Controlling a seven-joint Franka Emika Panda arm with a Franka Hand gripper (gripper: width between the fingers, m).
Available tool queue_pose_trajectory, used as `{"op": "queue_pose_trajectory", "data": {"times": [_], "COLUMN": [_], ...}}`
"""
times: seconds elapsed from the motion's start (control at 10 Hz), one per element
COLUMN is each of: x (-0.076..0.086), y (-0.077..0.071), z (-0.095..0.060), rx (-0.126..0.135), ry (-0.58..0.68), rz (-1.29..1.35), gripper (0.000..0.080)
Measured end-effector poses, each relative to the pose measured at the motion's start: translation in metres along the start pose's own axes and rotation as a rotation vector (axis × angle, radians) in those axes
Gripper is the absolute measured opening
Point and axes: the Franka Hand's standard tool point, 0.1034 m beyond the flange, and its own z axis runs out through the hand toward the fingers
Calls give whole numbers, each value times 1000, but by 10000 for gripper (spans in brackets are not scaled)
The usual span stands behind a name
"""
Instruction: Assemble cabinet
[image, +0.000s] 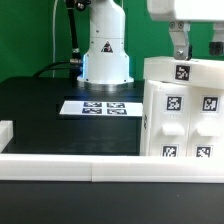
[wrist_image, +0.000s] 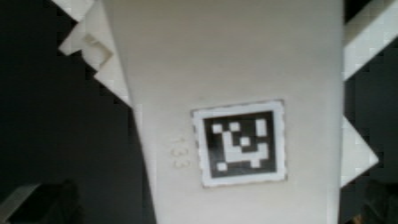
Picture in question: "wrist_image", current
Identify white cabinet body box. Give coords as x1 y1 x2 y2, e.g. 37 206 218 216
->
50 0 398 188

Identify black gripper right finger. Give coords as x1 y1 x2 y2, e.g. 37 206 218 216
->
337 177 398 224

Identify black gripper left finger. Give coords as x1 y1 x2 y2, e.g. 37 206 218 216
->
0 180 83 224

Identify white cabinet top block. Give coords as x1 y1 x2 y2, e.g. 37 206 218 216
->
105 0 343 224

